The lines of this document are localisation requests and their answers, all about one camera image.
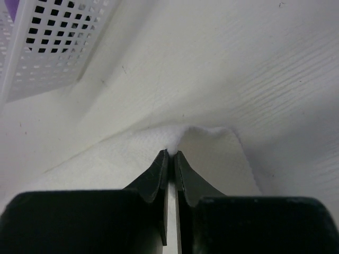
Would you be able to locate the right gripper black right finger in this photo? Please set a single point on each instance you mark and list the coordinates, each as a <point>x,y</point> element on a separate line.
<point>190,190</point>

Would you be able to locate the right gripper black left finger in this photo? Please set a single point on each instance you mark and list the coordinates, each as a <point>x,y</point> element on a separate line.
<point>152,187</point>

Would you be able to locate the white perforated plastic basket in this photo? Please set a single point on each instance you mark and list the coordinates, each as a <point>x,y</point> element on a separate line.
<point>48,44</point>

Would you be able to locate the white towel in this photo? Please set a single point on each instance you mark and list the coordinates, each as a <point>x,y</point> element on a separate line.
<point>47,158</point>

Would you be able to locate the purple microfiber towel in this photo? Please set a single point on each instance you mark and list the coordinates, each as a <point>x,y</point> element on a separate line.
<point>12,6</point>

